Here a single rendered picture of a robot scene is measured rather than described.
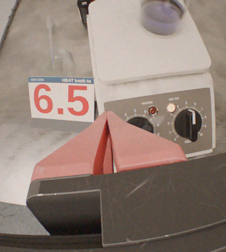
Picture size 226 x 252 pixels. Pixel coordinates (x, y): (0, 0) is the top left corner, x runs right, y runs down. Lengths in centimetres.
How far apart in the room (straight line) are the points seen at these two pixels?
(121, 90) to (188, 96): 7
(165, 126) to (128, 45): 9
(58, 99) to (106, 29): 11
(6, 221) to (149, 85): 112
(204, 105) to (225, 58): 14
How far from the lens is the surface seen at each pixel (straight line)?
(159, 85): 22
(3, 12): 47
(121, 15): 25
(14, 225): 121
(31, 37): 39
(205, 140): 25
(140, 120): 21
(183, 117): 22
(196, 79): 23
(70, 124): 28
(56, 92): 27
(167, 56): 21
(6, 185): 31
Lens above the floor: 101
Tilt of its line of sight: 74 degrees down
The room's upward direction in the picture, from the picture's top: 13 degrees counter-clockwise
